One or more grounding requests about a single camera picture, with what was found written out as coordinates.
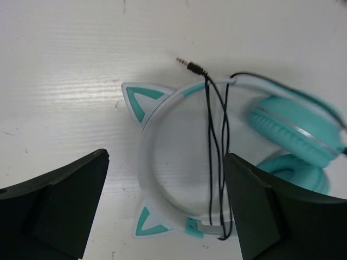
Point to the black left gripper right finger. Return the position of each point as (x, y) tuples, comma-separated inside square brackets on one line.
[(275, 219)]

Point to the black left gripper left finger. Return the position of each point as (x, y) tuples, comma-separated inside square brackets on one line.
[(50, 216)]

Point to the teal cat-ear headphones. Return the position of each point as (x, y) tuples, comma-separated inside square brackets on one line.
[(186, 133)]

